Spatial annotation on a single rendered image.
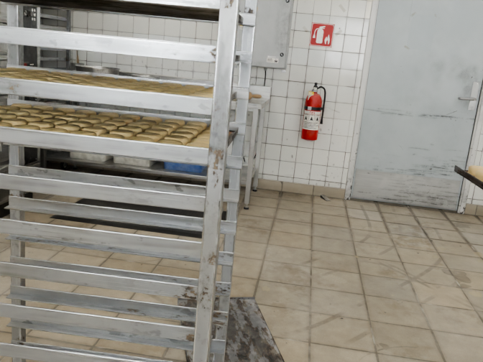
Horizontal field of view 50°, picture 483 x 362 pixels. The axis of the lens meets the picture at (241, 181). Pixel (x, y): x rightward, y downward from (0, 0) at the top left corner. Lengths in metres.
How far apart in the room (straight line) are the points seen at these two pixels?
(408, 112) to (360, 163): 0.63
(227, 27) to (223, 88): 0.10
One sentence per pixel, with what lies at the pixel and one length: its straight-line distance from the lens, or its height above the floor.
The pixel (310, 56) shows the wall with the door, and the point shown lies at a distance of 4.84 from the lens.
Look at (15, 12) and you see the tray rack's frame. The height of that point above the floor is 1.29.
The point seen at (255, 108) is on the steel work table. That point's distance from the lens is 4.13.
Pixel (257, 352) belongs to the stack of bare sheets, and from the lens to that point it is 2.32.
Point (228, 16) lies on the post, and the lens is 0.89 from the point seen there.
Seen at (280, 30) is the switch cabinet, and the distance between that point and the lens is 4.66.
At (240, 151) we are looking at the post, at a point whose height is 0.99.
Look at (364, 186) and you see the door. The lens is 5.03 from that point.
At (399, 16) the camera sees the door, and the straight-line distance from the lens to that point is 4.94.
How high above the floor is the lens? 1.23
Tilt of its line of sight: 14 degrees down
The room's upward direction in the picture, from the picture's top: 5 degrees clockwise
